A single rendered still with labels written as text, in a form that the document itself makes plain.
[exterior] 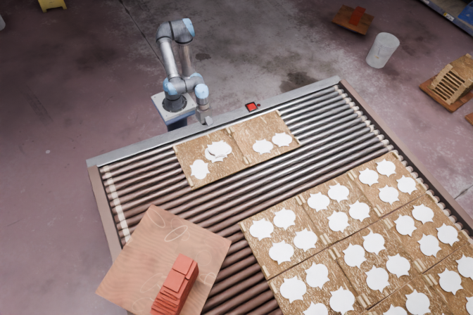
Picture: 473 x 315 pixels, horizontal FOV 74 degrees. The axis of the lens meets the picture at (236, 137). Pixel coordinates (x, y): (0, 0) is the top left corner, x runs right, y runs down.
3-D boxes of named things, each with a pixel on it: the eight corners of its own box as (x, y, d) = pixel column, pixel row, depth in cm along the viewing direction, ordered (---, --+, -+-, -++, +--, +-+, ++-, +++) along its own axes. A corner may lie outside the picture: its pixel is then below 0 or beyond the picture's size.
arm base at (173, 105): (160, 101, 238) (158, 92, 230) (178, 93, 243) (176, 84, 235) (170, 113, 231) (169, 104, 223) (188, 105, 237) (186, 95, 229)
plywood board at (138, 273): (95, 293, 151) (94, 292, 149) (151, 204, 178) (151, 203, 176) (187, 342, 143) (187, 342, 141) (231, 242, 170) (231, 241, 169)
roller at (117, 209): (112, 209, 189) (110, 207, 185) (358, 112, 251) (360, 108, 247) (115, 217, 187) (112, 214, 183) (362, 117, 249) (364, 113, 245)
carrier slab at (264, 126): (226, 128, 225) (227, 126, 224) (275, 111, 238) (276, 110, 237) (249, 167, 209) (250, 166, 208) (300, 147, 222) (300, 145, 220)
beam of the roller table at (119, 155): (88, 164, 207) (85, 159, 202) (334, 79, 273) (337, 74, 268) (91, 174, 203) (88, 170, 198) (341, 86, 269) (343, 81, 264)
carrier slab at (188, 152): (172, 148, 212) (172, 146, 211) (226, 128, 225) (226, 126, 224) (191, 190, 196) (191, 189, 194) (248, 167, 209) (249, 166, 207)
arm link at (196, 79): (182, 74, 184) (186, 86, 178) (200, 70, 187) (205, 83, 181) (184, 84, 191) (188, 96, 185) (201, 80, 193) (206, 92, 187)
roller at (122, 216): (115, 217, 187) (112, 214, 183) (362, 117, 249) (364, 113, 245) (117, 224, 184) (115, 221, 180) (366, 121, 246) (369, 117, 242)
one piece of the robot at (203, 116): (203, 115, 181) (205, 132, 194) (216, 108, 184) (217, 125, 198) (192, 103, 187) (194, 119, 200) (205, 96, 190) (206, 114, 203)
